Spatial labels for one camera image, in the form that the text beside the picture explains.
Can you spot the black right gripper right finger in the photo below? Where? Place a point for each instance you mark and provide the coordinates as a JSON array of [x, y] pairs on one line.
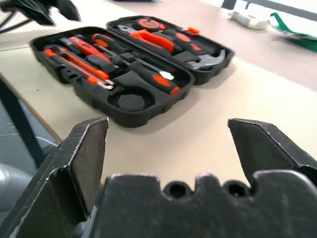
[[267, 148]]

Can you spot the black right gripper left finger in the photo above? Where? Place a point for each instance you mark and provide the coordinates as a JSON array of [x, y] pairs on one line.
[[62, 173]]

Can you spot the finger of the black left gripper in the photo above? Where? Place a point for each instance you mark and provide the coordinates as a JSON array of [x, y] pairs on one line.
[[34, 12], [69, 10]]

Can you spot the orange voltage tester pen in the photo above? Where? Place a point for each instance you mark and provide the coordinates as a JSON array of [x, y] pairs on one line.
[[84, 47]]

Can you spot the slim black orange screwdriver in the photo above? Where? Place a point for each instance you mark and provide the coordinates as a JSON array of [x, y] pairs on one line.
[[106, 42]]

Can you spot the orange utility knife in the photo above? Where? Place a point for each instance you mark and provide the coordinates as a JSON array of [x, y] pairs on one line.
[[79, 65]]

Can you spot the black bit holder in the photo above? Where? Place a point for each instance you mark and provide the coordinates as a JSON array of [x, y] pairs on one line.
[[101, 63]]

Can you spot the large black orange screwdriver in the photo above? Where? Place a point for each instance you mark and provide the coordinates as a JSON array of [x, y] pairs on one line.
[[153, 78]]

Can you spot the black plastic tool case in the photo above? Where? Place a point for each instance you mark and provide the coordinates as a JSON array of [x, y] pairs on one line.
[[153, 114]]

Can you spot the black orange tape measure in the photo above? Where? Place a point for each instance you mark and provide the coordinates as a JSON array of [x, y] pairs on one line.
[[148, 24]]

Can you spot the green plastic item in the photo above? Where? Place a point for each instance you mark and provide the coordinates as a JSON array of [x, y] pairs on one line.
[[294, 34]]

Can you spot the white box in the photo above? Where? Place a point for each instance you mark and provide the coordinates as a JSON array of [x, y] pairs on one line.
[[247, 19]]

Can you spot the black table frame rail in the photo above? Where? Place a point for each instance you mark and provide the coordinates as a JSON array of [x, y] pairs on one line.
[[22, 124]]

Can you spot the dark background furniture frame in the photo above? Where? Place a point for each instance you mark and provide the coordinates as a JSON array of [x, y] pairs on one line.
[[230, 3]]

